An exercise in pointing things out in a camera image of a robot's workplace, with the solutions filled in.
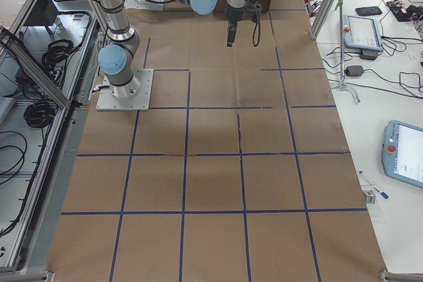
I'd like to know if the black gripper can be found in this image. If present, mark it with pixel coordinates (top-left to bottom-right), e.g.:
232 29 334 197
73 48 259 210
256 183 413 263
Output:
225 7 247 47

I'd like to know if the teach pendant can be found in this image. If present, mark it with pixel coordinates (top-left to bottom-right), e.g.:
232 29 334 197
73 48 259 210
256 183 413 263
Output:
342 15 383 52
382 120 423 188

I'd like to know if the blue white pen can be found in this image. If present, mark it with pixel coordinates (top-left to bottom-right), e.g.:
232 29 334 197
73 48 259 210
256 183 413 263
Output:
359 170 389 199

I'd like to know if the black smartphone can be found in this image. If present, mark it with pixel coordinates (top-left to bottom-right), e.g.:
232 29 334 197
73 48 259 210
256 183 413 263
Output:
355 6 382 17

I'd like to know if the lower teach pendant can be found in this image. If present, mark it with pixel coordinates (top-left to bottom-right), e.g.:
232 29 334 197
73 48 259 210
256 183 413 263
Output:
382 120 423 188

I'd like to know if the black power adapter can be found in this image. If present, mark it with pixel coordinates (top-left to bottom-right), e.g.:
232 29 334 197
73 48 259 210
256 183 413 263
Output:
344 65 364 77

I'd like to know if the metal stand with green clip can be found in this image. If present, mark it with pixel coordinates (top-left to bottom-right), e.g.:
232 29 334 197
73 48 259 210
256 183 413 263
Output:
334 0 361 104

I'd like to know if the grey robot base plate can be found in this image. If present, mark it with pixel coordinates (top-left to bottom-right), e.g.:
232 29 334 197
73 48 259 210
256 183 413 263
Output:
96 69 154 111

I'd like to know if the aluminium frame post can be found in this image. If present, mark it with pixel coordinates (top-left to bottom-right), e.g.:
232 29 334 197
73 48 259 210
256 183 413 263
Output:
309 0 353 41

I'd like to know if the upper teach pendant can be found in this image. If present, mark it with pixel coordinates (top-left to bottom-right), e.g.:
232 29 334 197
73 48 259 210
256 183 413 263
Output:
342 15 383 52

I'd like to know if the small metal binder clip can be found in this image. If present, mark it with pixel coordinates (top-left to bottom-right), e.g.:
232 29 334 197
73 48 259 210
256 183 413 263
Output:
362 190 376 204

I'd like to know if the coiled black cable bundle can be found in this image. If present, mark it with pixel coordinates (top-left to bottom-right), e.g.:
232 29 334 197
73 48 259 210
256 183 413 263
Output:
23 100 56 129

